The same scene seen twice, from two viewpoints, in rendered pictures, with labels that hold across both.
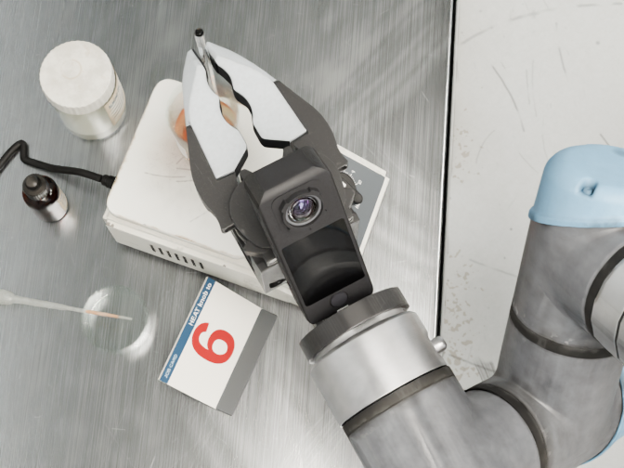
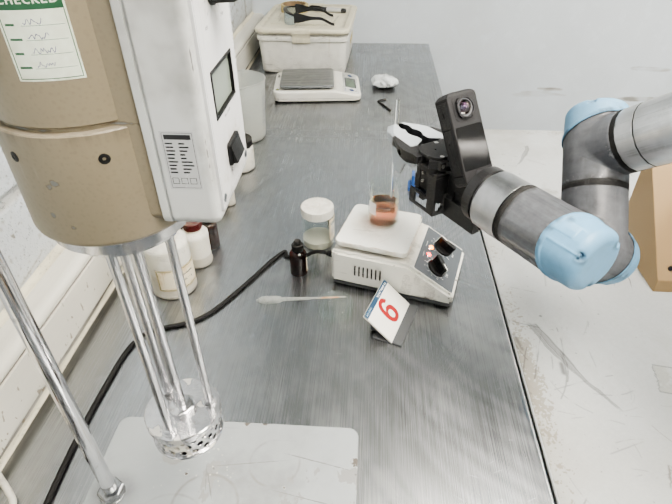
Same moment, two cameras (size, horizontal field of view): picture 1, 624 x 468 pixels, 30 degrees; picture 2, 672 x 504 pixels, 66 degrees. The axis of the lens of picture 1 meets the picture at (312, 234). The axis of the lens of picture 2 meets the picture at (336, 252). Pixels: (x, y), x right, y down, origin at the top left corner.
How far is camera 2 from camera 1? 0.58 m
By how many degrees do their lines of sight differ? 38
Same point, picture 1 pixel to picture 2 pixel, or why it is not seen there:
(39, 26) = (292, 219)
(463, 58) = not seen: hidden behind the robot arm
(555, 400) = (601, 212)
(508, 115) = not seen: hidden behind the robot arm
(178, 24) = not seen: hidden behind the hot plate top
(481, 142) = (501, 249)
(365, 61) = (440, 227)
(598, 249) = (606, 117)
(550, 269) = (583, 142)
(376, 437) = (517, 206)
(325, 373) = (481, 194)
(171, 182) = (366, 231)
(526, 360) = (580, 197)
